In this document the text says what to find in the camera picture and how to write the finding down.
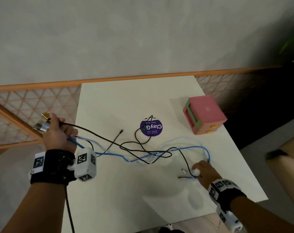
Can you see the green plant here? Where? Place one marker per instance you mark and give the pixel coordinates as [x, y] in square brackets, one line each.
[292, 48]

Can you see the person's left hand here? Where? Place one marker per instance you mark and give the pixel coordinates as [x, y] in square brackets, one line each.
[58, 138]

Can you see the black marker wristband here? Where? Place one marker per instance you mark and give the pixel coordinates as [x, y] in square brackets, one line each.
[54, 167]
[228, 195]

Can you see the beige furniture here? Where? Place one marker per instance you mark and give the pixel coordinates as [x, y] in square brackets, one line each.
[290, 172]

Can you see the round purple sticker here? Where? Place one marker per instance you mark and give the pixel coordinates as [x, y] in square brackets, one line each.
[151, 126]

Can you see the person's left forearm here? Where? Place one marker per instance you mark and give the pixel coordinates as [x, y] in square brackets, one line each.
[33, 211]

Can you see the pink box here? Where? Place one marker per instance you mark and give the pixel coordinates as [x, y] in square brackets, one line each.
[206, 109]

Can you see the person's right forearm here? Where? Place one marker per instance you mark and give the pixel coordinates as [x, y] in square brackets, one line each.
[263, 215]

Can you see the white table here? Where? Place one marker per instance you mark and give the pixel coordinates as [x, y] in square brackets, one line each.
[117, 99]

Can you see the person's right hand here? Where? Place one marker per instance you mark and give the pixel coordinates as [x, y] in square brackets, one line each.
[207, 173]

